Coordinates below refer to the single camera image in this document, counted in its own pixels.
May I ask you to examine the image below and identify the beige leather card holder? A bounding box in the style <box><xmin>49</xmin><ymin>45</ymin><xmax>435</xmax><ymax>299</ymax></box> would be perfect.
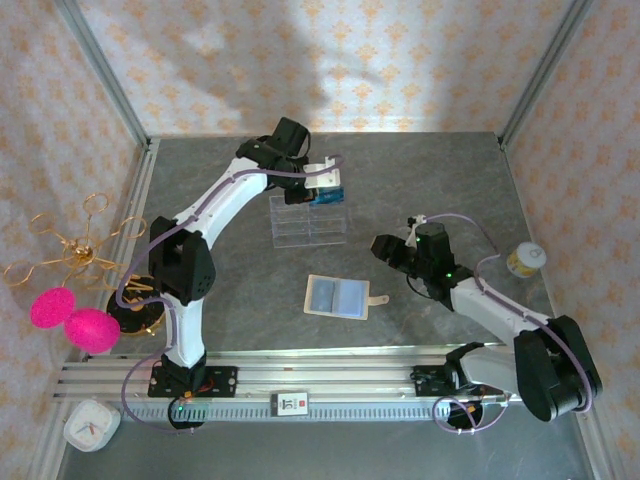
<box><xmin>303</xmin><ymin>274</ymin><xmax>390</xmax><ymax>320</ymax></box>

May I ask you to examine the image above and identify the clear acrylic tiered card stand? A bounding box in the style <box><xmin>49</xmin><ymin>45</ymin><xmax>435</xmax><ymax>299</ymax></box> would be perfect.
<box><xmin>268</xmin><ymin>193</ymin><xmax>349</xmax><ymax>250</ymax></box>

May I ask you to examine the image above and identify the yellow white jar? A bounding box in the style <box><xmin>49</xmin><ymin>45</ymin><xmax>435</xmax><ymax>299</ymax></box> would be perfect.
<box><xmin>506</xmin><ymin>241</ymin><xmax>547</xmax><ymax>279</ymax></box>

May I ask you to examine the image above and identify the white number tag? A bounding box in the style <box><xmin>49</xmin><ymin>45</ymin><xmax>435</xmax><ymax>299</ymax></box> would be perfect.
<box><xmin>271</xmin><ymin>391</ymin><xmax>310</xmax><ymax>417</ymax></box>

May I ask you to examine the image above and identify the black gold round plate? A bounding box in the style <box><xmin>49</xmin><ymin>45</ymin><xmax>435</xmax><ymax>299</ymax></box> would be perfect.
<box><xmin>106</xmin><ymin>273</ymin><xmax>166</xmax><ymax>337</ymax></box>

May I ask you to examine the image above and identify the white square alarm clock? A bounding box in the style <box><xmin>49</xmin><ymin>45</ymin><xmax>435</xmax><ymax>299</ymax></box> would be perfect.
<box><xmin>63</xmin><ymin>398</ymin><xmax>122</xmax><ymax>454</ymax></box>

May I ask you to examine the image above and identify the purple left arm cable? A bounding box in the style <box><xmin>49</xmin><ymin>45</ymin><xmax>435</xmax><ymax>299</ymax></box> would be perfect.
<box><xmin>115</xmin><ymin>153</ymin><xmax>346</xmax><ymax>436</ymax></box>

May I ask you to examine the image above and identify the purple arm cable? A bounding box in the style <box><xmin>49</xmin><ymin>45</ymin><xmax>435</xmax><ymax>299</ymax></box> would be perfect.
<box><xmin>423</xmin><ymin>212</ymin><xmax>604</xmax><ymax>435</ymax></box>
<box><xmin>115</xmin><ymin>153</ymin><xmax>346</xmax><ymax>436</ymax></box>

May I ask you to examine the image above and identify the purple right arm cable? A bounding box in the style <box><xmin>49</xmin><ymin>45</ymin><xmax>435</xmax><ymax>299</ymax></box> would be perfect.
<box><xmin>423</xmin><ymin>212</ymin><xmax>604</xmax><ymax>435</ymax></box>

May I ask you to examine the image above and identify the aluminium frame rail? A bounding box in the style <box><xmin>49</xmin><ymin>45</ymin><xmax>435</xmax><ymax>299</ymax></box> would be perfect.
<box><xmin>498</xmin><ymin>142</ymin><xmax>626</xmax><ymax>480</ymax></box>
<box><xmin>27</xmin><ymin>139</ymin><xmax>162</xmax><ymax>480</ymax></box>

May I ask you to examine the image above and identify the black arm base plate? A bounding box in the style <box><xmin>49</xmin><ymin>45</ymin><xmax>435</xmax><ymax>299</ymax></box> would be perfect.
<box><xmin>412</xmin><ymin>364</ymin><xmax>501</xmax><ymax>400</ymax></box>
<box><xmin>148</xmin><ymin>366</ymin><xmax>239</xmax><ymax>400</ymax></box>

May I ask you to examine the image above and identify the grey slotted cable duct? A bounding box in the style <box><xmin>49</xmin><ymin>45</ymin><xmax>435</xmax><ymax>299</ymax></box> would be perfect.
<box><xmin>122</xmin><ymin>399</ymin><xmax>481</xmax><ymax>422</ymax></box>

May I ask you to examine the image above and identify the aluminium frame post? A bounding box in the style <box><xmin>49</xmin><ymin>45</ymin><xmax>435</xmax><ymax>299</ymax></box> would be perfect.
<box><xmin>497</xmin><ymin>0</ymin><xmax>596</xmax><ymax>150</ymax></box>
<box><xmin>53</xmin><ymin>0</ymin><xmax>153</xmax><ymax>147</ymax></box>

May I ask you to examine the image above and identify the gold wire stand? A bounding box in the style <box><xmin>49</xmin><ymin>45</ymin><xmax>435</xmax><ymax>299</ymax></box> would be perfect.
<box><xmin>3</xmin><ymin>192</ymin><xmax>149</xmax><ymax>301</ymax></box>

